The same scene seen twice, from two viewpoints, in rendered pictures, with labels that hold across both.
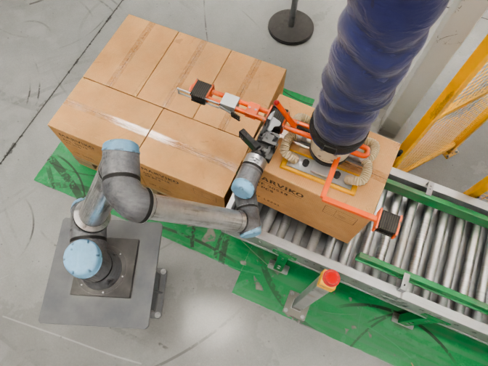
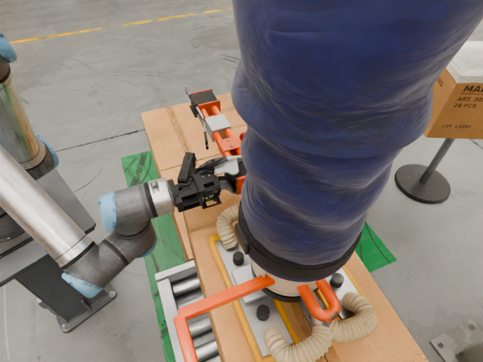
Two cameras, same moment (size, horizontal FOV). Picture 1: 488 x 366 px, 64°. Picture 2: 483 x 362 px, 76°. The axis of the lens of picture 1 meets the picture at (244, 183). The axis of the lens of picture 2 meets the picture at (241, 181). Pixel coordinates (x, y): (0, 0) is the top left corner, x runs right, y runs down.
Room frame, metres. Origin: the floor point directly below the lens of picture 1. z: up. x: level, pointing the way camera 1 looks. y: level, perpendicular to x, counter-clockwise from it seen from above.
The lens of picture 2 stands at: (0.49, -0.53, 1.81)
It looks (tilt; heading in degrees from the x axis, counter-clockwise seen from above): 48 degrees down; 45
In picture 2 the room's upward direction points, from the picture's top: straight up
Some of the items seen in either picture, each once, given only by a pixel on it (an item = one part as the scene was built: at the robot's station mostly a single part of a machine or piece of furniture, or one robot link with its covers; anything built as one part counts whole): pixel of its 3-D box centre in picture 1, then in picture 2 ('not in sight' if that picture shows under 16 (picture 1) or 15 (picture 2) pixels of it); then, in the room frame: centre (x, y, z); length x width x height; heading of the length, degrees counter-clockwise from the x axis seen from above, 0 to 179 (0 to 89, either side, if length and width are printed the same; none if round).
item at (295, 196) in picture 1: (314, 171); (276, 299); (0.82, -0.35, 0.88); 0.60 x 0.40 x 0.40; 65
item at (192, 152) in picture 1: (176, 113); (240, 171); (1.48, 0.48, 0.34); 1.20 x 1.00 x 0.40; 68
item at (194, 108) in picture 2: (208, 104); (195, 115); (0.97, 0.16, 1.21); 0.31 x 0.03 x 0.05; 68
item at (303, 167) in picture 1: (320, 170); (249, 286); (0.72, -0.33, 1.11); 0.34 x 0.10 x 0.05; 68
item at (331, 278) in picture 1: (330, 278); not in sight; (0.28, -0.36, 1.02); 0.07 x 0.07 x 0.04
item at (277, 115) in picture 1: (276, 119); (245, 172); (0.90, -0.13, 1.21); 0.10 x 0.08 x 0.06; 158
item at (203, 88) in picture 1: (202, 91); (205, 103); (1.04, 0.19, 1.21); 0.08 x 0.07 x 0.05; 68
